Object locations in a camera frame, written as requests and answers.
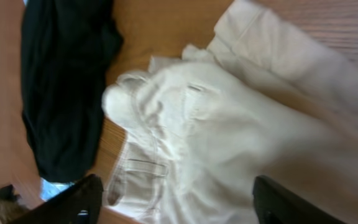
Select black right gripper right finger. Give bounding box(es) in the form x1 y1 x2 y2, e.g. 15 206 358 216
252 175 344 224

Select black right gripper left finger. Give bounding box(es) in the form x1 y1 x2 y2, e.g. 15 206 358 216
11 174 103 224

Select light blue garment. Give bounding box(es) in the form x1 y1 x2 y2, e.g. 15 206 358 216
40 179 74 202

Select beige cotton shorts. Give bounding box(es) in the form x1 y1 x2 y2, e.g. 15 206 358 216
103 1 358 223

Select black garment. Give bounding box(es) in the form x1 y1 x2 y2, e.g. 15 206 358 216
21 0 123 183

